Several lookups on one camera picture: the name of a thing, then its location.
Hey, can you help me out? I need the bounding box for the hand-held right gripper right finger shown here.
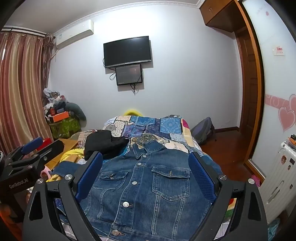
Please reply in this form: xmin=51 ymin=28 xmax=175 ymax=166
xmin=188 ymin=152 xmax=269 ymax=241

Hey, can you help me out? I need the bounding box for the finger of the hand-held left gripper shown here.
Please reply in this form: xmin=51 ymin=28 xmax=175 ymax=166
xmin=9 ymin=140 xmax=65 ymax=173
xmin=5 ymin=137 xmax=44 ymax=163

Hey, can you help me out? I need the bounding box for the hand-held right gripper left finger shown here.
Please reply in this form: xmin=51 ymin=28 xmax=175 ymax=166
xmin=22 ymin=151 xmax=103 ymax=241

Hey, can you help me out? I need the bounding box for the blue denim jacket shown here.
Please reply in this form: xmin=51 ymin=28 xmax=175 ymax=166
xmin=52 ymin=137 xmax=222 ymax=241

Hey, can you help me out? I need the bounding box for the red box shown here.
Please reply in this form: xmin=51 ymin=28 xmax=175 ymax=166
xmin=37 ymin=138 xmax=52 ymax=151

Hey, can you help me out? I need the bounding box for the yellow cloth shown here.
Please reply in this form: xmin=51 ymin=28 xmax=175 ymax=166
xmin=46 ymin=148 xmax=85 ymax=183

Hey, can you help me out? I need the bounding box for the orange box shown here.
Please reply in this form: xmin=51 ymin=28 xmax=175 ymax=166
xmin=51 ymin=111 xmax=70 ymax=123

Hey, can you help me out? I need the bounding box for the black garment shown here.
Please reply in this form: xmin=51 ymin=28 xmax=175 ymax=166
xmin=84 ymin=130 xmax=130 ymax=160

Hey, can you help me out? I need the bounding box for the grey backpack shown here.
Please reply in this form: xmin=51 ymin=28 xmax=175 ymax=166
xmin=190 ymin=117 xmax=216 ymax=145

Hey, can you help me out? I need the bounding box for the pile of clutter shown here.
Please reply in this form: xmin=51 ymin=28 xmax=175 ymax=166
xmin=43 ymin=88 xmax=70 ymax=116

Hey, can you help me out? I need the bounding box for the pink slipper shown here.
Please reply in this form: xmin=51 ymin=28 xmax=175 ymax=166
xmin=251 ymin=175 xmax=262 ymax=188

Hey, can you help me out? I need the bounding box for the striped pink curtain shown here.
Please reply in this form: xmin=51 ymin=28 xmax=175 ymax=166
xmin=0 ymin=31 xmax=56 ymax=153

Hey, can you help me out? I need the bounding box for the white suitcase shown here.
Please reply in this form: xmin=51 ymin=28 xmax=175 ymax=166
xmin=259 ymin=139 xmax=296 ymax=223

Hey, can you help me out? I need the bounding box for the small black monitor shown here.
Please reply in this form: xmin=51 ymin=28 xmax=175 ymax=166
xmin=116 ymin=64 xmax=143 ymax=86

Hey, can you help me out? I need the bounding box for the wooden door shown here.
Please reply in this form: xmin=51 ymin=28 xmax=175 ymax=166
xmin=236 ymin=27 xmax=259 ymax=133

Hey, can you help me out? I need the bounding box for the curtain rod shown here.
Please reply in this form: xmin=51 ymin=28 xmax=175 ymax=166
xmin=1 ymin=26 xmax=47 ymax=37

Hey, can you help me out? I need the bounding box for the white air conditioner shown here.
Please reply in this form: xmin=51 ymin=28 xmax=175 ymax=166
xmin=55 ymin=19 xmax=94 ymax=49

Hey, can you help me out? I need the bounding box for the white wardrobe sliding door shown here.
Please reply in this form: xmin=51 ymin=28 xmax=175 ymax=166
xmin=242 ymin=0 xmax=296 ymax=181

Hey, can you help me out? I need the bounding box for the pink paper notice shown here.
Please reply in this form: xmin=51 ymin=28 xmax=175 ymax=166
xmin=273 ymin=45 xmax=286 ymax=56

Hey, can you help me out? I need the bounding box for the wooden overhead cabinet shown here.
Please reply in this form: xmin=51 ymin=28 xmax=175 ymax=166
xmin=199 ymin=0 xmax=242 ymax=33

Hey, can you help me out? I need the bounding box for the pink ring toy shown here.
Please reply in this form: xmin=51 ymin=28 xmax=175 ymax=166
xmin=40 ymin=167 xmax=52 ymax=179

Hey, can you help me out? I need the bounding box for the wall television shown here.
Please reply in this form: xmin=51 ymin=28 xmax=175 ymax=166
xmin=103 ymin=36 xmax=152 ymax=68

